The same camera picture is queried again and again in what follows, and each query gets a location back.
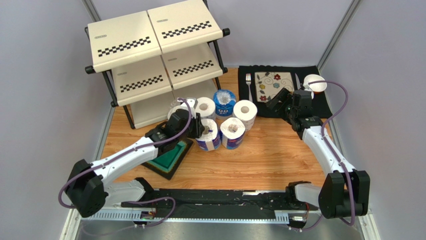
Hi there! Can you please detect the white red-floral paper roll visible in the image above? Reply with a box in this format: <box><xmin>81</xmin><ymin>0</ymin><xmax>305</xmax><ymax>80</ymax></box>
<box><xmin>233</xmin><ymin>100</ymin><xmax>258</xmax><ymax>132</ymax></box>

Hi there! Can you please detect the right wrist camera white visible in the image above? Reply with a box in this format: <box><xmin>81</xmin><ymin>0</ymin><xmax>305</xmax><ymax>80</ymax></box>
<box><xmin>301</xmin><ymin>82</ymin><xmax>315</xmax><ymax>99</ymax></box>

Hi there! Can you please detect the aluminium frame rail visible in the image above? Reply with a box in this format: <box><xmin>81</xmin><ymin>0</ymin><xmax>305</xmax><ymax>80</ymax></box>
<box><xmin>59</xmin><ymin>186</ymin><xmax>382</xmax><ymax>240</ymax></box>

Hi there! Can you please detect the plastic-wrapped roll blue label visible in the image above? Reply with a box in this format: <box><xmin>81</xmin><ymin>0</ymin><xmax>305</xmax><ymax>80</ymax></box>
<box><xmin>167</xmin><ymin>98</ymin><xmax>188</xmax><ymax>120</ymax></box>

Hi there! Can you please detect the green square plate black rim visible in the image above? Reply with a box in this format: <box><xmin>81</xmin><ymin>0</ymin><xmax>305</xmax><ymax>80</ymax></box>
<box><xmin>141</xmin><ymin>138</ymin><xmax>194</xmax><ymax>180</ymax></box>

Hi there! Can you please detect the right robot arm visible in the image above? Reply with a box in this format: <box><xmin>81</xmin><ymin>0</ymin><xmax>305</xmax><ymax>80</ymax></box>
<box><xmin>266</xmin><ymin>88</ymin><xmax>371</xmax><ymax>219</ymax></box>

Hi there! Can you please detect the white and orange bowl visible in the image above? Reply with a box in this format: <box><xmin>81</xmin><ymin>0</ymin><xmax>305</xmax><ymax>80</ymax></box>
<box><xmin>303</xmin><ymin>74</ymin><xmax>328</xmax><ymax>94</ymax></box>

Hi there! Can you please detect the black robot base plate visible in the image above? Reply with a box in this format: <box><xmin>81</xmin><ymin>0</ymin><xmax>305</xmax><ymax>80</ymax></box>
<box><xmin>140</xmin><ymin>188</ymin><xmax>318</xmax><ymax>220</ymax></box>

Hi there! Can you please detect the white floral paper roll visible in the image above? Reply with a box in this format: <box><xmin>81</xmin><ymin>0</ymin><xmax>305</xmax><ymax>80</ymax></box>
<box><xmin>195</xmin><ymin>97</ymin><xmax>216</xmax><ymax>120</ymax></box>

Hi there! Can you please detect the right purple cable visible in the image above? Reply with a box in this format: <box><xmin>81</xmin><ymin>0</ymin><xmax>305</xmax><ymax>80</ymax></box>
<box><xmin>287</xmin><ymin>79</ymin><xmax>357</xmax><ymax>233</ymax></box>

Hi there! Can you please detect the silver table knife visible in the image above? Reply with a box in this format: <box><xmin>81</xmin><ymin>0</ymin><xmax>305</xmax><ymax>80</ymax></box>
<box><xmin>294</xmin><ymin>73</ymin><xmax>301</xmax><ymax>90</ymax></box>

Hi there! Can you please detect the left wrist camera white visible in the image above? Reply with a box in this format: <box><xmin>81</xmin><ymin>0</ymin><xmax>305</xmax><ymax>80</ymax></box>
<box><xmin>180</xmin><ymin>98</ymin><xmax>198</xmax><ymax>119</ymax></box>

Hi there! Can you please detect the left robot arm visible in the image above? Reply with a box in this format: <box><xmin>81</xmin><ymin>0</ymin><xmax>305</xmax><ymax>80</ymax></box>
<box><xmin>58</xmin><ymin>108</ymin><xmax>205</xmax><ymax>218</ymax></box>

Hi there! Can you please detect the silver fork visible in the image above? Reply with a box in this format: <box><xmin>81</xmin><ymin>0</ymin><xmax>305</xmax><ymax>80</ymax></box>
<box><xmin>245</xmin><ymin>73</ymin><xmax>253</xmax><ymax>102</ymax></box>

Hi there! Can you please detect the black cloth placemat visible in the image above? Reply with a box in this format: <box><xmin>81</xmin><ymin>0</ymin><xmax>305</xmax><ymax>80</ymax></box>
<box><xmin>238</xmin><ymin>65</ymin><xmax>332</xmax><ymax>119</ymax></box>

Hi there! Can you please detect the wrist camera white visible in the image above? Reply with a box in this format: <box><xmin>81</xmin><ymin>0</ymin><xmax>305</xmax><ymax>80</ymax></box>
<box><xmin>301</xmin><ymin>82</ymin><xmax>315</xmax><ymax>99</ymax></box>
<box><xmin>180</xmin><ymin>98</ymin><xmax>198</xmax><ymax>119</ymax></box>

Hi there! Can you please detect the cream checkered three-tier shelf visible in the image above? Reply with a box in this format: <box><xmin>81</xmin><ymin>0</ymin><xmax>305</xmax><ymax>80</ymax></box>
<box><xmin>85</xmin><ymin>0</ymin><xmax>231</xmax><ymax>129</ymax></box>

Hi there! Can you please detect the square floral plate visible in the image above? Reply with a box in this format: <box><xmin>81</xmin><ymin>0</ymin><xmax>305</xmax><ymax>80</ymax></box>
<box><xmin>254</xmin><ymin>71</ymin><xmax>295</xmax><ymax>103</ymax></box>

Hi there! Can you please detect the blue cartoon-face wrapped roll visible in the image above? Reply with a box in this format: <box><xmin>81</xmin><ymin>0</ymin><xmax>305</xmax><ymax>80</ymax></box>
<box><xmin>213</xmin><ymin>89</ymin><xmax>237</xmax><ymax>120</ymax></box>

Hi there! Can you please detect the dark blue roll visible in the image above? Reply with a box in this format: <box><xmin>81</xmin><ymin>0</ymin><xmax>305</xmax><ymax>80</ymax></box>
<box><xmin>195</xmin><ymin>118</ymin><xmax>221</xmax><ymax>152</ymax></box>
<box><xmin>220</xmin><ymin>117</ymin><xmax>246</xmax><ymax>150</ymax></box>

